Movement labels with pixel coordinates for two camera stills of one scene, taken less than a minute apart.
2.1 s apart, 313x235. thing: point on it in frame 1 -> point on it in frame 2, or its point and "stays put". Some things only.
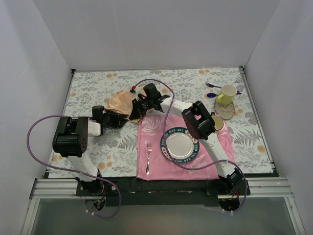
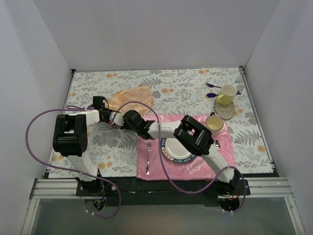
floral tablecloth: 114,153 stays put
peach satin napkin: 122,102 stays put
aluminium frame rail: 266,189 stays put
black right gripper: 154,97 -> 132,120
